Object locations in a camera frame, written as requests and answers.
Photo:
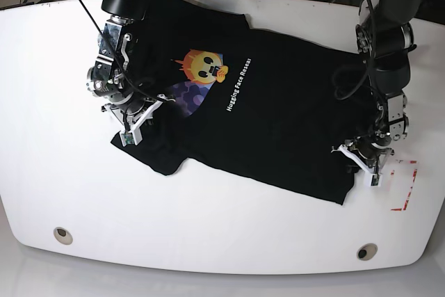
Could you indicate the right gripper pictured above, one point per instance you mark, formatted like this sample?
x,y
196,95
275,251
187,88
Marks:
x,y
133,110

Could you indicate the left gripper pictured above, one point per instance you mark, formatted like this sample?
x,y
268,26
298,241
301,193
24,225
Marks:
x,y
369,146

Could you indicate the black printed t-shirt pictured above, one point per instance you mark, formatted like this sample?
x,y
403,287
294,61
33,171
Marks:
x,y
251,102

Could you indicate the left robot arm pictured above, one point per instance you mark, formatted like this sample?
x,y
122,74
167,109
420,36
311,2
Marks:
x,y
385,37

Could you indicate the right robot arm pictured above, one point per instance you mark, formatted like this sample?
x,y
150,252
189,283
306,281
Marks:
x,y
122,73

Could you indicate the red tape rectangle marking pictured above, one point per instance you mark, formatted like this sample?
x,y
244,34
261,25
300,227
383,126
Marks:
x,y
401,183

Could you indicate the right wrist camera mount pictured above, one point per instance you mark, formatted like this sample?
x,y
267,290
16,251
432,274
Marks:
x,y
372,168

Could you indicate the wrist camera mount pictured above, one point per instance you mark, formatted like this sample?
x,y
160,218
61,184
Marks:
x,y
372,168
134,137

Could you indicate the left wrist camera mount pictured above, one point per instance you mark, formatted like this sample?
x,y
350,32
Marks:
x,y
134,137

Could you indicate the right table cable grommet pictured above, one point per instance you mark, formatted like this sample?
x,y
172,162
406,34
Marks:
x,y
367,252

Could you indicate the table cable grommet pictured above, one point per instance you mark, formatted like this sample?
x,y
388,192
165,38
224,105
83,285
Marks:
x,y
367,252
63,236

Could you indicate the left table cable grommet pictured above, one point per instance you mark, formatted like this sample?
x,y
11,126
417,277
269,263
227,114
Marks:
x,y
63,236

